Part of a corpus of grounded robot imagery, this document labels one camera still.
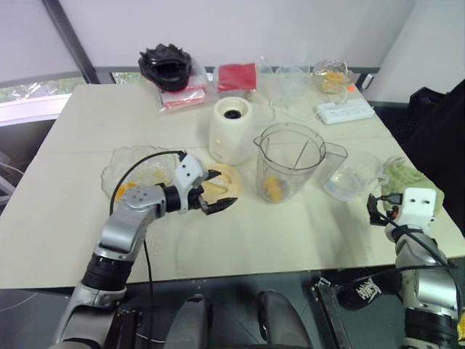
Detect white power strip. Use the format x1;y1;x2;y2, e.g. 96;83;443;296
315;100;376;126

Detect orange pieces heap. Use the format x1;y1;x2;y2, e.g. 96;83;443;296
321;71;346;92

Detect black post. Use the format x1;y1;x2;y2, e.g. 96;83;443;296
311;276;349;349

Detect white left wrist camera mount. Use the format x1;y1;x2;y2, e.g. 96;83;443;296
173;153;206;190

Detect dark rounded shape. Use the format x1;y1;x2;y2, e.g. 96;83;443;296
256;289;310;349
172;293;215;349

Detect orange segment clump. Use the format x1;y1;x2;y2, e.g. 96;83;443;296
263;176;288;203

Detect black bracket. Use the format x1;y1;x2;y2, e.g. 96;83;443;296
116;307;146;349

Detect crumpled clear plastic bags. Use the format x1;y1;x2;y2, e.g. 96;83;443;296
257;60;317;110

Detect black window frame bar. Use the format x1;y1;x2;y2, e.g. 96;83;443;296
41;0;102;85

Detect black cap with white print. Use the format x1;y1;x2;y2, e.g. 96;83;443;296
336;276;386;310

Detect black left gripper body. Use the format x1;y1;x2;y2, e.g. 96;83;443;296
181;180;211;216

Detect clear plastic measuring cup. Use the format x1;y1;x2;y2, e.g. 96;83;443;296
323;151;390;201

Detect cream white blender base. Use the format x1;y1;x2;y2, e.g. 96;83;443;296
207;96;255;165

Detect black spiky object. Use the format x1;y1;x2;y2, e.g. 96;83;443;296
137;42;193;92

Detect green towel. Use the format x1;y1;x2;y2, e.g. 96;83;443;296
379;155;447;219

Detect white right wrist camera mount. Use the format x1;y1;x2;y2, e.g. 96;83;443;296
394;187;437;230

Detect clear zip bag with red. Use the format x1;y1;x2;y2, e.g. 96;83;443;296
158;65;214;116

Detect red packet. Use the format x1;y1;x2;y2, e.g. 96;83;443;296
216;62;258;95

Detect black chair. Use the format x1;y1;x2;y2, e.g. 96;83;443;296
399;76;465;241

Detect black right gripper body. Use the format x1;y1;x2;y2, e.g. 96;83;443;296
366;193;387;227

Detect clear plastic blender jar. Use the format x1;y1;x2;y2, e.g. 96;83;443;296
253;122;349;204

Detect cream yellow blender lid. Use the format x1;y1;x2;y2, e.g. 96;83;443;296
198;163;243;204

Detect white plug with cord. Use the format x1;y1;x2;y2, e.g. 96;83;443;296
336;81;352;106

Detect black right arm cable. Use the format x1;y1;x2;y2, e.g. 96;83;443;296
376;193;459;277

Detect clear glass bowl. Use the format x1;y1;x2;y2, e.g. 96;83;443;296
312;58;355;95

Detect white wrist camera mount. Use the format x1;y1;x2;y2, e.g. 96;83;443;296
394;187;437;230
173;153;206;190

